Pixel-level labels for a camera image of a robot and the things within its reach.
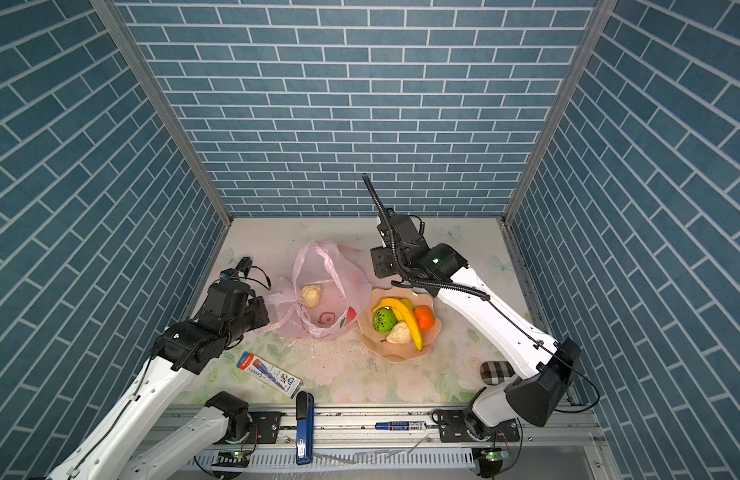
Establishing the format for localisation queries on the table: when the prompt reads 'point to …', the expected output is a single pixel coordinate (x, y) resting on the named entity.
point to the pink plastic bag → (323, 298)
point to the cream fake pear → (399, 334)
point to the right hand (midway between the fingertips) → (376, 250)
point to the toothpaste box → (269, 374)
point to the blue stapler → (305, 428)
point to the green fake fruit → (383, 320)
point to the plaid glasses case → (495, 372)
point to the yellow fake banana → (392, 302)
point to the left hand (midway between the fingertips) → (267, 305)
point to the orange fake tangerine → (424, 317)
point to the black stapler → (244, 265)
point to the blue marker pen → (401, 425)
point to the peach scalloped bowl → (393, 351)
